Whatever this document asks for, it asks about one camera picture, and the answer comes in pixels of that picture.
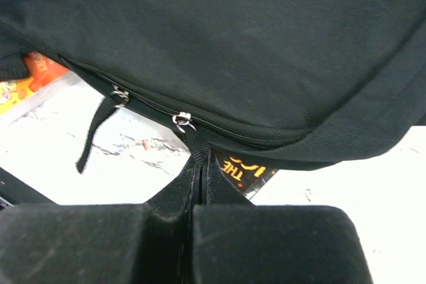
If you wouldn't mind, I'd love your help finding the Roald Dahl book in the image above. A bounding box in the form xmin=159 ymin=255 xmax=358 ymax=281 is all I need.
xmin=1 ymin=52 xmax=77 ymax=126

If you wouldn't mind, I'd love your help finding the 169-storey treehouse book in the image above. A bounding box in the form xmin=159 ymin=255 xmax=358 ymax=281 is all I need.
xmin=215 ymin=152 xmax=279 ymax=200

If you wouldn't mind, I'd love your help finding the black student backpack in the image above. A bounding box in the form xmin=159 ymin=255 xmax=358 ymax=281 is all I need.
xmin=1 ymin=0 xmax=425 ymax=170

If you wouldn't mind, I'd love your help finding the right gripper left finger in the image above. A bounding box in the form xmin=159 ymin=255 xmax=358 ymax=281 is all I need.
xmin=1 ymin=160 xmax=198 ymax=283

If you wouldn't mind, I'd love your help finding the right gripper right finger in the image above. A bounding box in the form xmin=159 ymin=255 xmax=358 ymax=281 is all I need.
xmin=191 ymin=155 xmax=372 ymax=283

